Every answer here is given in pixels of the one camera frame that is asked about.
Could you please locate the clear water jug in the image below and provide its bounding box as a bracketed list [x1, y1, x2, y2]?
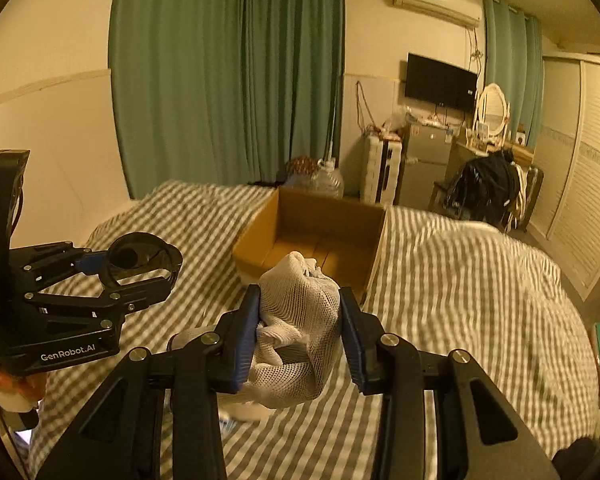
[310, 158, 344, 198]

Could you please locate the green curtain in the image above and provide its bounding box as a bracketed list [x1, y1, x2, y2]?
[483, 0, 544, 148]
[108, 0, 346, 198]

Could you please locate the grey mini fridge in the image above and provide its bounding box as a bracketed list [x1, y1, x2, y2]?
[398, 124, 453, 210]

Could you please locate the black round mirror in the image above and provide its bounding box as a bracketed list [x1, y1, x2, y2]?
[98, 232, 183, 287]

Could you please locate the white louvered wardrobe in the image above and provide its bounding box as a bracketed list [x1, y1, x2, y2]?
[529, 52, 600, 299]

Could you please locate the black wall television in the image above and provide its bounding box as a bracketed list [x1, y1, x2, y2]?
[404, 53, 478, 113]

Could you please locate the operator hand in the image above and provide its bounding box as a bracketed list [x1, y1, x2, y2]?
[0, 365, 47, 413]

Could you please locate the open cardboard box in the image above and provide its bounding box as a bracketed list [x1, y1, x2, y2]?
[232, 188, 387, 304]

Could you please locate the green curtain right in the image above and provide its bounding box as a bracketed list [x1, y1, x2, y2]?
[483, 0, 544, 148]

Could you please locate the white air conditioner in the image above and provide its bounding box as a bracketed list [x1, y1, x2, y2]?
[392, 0, 482, 29]

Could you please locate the black jacket on chair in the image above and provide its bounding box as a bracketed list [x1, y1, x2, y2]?
[443, 150, 520, 230]

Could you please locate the green curtain left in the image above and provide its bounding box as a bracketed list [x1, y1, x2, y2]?
[108, 0, 346, 198]

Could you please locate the white mesh cloth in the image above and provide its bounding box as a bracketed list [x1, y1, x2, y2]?
[219, 252, 340, 422]

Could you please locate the white suitcase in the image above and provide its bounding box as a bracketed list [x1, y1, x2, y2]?
[360, 133, 402, 206]

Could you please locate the white oval mirror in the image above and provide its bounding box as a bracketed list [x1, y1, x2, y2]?
[474, 82, 510, 141]

